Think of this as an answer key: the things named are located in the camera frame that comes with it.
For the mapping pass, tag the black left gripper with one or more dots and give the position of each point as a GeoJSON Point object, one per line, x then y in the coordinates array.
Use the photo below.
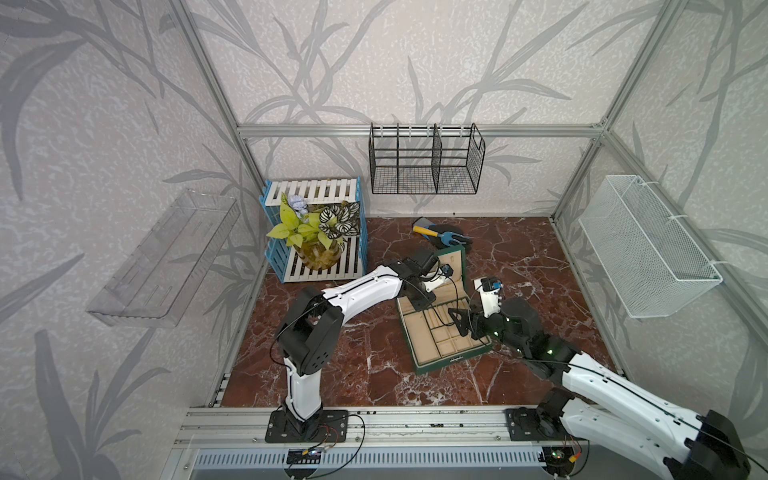
{"type": "Point", "coordinates": [428, 301]}

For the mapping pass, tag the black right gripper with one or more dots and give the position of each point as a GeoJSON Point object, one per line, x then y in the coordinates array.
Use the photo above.
{"type": "Point", "coordinates": [476, 316]}

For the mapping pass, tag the green jewelry box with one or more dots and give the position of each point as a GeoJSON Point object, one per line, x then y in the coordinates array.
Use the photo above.
{"type": "Point", "coordinates": [433, 340]}

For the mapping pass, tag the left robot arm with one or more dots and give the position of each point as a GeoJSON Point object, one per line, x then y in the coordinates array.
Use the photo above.
{"type": "Point", "coordinates": [310, 330]}

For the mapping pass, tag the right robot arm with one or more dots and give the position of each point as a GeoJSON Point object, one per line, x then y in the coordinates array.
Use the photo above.
{"type": "Point", "coordinates": [590, 401]}

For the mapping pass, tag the black blue garden glove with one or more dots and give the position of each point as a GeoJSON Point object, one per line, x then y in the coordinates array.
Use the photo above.
{"type": "Point", "coordinates": [426, 223]}

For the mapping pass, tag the blue white picket plant stand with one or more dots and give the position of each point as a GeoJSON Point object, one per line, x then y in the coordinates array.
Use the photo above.
{"type": "Point", "coordinates": [284, 260]}

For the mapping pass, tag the glass vase with artificial plants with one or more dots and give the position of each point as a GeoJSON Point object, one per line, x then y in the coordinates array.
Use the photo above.
{"type": "Point", "coordinates": [318, 234]}

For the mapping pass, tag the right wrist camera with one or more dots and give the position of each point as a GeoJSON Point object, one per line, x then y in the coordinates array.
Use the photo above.
{"type": "Point", "coordinates": [489, 289]}

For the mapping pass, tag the blue fork yellow handle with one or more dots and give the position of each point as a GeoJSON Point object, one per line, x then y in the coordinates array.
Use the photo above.
{"type": "Point", "coordinates": [447, 238]}

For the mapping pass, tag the black wire wall basket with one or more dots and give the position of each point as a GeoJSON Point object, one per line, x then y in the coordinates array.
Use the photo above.
{"type": "Point", "coordinates": [425, 160]}

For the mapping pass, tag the white mesh wall basket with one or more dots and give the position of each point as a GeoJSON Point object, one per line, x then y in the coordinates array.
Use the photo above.
{"type": "Point", "coordinates": [653, 263]}

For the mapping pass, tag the clear acrylic wall shelf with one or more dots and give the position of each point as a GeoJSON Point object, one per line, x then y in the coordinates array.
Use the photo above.
{"type": "Point", "coordinates": [156, 284]}

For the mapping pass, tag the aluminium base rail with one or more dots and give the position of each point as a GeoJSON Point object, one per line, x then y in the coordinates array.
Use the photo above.
{"type": "Point", "coordinates": [466, 442]}

